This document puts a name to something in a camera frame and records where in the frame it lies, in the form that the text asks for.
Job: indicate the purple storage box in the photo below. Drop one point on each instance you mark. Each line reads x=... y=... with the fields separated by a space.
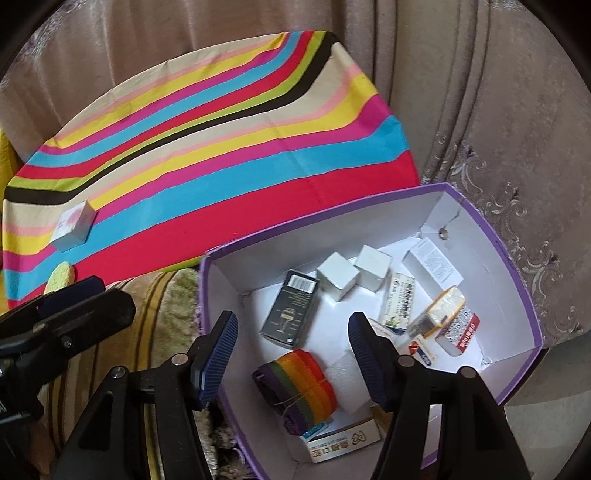
x=332 y=323

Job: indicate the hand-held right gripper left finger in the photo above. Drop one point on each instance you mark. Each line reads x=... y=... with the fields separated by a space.
x=217 y=360

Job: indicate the colourful striped cloth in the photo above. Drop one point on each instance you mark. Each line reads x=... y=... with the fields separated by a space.
x=231 y=161

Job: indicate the orange and white box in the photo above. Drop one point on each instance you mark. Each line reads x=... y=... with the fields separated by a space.
x=443 y=307

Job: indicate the white cube box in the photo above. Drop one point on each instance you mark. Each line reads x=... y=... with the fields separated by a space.
x=374 y=267
x=337 y=277

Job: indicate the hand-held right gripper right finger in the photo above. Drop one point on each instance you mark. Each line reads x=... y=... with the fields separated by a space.
x=369 y=360

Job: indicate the green beige striped cushion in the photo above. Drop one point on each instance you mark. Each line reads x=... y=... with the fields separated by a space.
x=157 y=295

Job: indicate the white box with pink print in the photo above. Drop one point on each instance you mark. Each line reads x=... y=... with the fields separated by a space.
x=71 y=226

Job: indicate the green sponge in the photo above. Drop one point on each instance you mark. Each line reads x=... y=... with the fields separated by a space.
x=60 y=277

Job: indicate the large white text-printed box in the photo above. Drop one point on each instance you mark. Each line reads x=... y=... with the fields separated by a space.
x=434 y=261

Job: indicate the white box with gold lettering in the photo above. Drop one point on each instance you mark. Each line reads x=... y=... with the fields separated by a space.
x=341 y=441

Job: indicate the long white printed box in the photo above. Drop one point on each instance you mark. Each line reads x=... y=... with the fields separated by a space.
x=397 y=300

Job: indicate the beige curtain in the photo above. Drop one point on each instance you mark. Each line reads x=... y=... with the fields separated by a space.
x=461 y=69

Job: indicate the yellow leather sofa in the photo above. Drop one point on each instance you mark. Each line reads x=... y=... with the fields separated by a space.
x=7 y=161

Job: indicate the white foam block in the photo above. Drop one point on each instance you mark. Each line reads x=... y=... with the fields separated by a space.
x=346 y=383

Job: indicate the red printed box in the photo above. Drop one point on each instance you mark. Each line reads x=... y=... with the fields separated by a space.
x=459 y=334

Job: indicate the black box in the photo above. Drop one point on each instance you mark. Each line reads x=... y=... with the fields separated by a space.
x=291 y=309

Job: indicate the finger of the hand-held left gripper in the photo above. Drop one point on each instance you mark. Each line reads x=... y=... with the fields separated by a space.
x=74 y=293
x=83 y=323

